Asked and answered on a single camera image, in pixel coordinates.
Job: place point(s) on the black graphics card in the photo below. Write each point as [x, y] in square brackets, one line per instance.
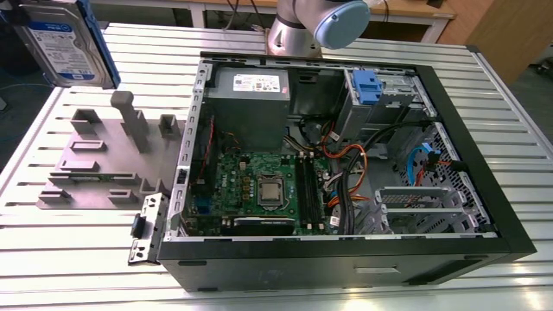
[258, 225]

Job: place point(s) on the wooden cabinet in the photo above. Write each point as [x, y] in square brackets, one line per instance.
[509, 32]

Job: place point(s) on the silver CPU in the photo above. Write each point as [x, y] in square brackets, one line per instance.
[269, 191]

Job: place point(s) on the metal disk bay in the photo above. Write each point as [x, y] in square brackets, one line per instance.
[418, 211]

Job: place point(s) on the wooden desk white frame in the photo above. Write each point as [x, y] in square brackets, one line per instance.
[414, 7]

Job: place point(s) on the hard disk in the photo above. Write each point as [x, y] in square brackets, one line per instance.
[64, 48]

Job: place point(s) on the grey power supply unit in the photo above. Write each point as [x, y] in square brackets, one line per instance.
[245, 126]

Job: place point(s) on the grey parts rack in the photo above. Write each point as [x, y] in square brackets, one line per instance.
[112, 155]

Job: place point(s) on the metal expansion slot retainer bracket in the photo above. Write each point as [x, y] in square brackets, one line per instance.
[154, 226]

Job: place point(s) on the black RAM slots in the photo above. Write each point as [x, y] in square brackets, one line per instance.
[308, 191]

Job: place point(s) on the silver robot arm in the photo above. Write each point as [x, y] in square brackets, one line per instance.
[293, 35]

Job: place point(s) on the black open PC case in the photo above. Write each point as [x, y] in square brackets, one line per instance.
[302, 269]

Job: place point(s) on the metal drive cage blue latch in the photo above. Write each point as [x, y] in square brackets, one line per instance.
[366, 87]

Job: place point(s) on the green motherboard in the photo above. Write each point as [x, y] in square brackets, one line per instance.
[233, 162]

